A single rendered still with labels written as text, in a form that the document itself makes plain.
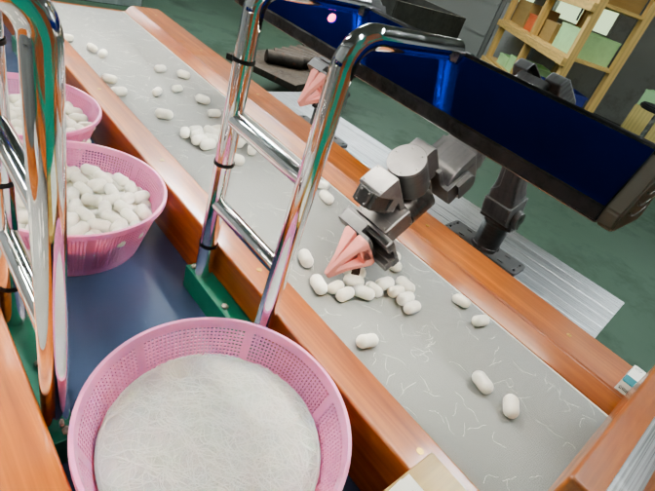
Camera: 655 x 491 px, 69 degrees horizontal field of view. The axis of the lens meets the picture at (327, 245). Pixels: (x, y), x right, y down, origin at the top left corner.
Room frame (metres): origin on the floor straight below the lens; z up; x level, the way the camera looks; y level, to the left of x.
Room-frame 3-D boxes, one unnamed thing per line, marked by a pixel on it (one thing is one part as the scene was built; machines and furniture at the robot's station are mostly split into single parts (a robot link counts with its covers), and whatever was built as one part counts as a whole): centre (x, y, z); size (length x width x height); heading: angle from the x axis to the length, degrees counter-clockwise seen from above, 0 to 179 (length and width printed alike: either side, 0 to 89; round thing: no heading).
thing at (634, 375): (0.56, -0.49, 0.77); 0.06 x 0.04 x 0.02; 141
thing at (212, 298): (0.55, 0.05, 0.90); 0.20 x 0.19 x 0.45; 51
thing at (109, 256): (0.56, 0.38, 0.72); 0.27 x 0.27 x 0.10
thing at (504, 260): (1.01, -0.35, 0.71); 0.20 x 0.07 x 0.08; 55
